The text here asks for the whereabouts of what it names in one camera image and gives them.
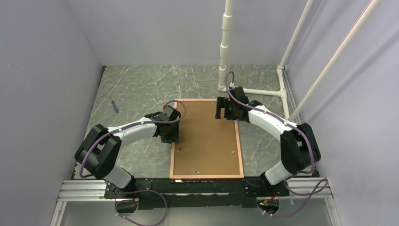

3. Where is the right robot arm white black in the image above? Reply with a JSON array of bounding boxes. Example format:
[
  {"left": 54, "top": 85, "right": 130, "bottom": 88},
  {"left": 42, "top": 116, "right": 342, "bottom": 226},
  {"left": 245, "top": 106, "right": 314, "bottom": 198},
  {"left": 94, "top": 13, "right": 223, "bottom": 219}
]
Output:
[{"left": 215, "top": 87, "right": 321, "bottom": 195}]

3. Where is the aluminium extrusion rail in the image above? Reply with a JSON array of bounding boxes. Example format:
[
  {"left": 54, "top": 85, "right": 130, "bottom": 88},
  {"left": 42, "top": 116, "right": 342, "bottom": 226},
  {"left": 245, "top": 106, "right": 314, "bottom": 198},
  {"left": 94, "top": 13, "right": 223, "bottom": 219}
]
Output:
[{"left": 51, "top": 177, "right": 342, "bottom": 226}]

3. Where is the white pvc pipe stand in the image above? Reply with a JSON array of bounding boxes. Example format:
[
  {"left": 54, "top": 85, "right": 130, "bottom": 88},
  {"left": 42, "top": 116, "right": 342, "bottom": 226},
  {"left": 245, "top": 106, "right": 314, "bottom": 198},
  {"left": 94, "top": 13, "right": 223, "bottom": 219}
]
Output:
[{"left": 217, "top": 0, "right": 382, "bottom": 121}]

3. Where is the wooden picture frame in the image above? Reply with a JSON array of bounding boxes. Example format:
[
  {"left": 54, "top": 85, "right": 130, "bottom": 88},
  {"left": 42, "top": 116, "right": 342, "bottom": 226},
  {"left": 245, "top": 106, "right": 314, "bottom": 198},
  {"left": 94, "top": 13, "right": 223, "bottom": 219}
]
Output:
[{"left": 169, "top": 98, "right": 245, "bottom": 180}]

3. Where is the brown backing board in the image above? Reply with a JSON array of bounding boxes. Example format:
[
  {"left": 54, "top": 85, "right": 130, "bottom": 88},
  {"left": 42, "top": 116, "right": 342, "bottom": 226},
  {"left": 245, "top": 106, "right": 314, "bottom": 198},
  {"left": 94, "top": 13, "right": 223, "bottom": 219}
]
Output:
[{"left": 173, "top": 101, "right": 241, "bottom": 176}]

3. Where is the small blue red screwdriver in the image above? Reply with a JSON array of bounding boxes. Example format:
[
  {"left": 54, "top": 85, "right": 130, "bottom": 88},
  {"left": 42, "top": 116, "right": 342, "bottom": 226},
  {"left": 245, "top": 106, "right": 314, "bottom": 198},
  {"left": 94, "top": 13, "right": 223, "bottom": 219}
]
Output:
[{"left": 111, "top": 100, "right": 119, "bottom": 113}]

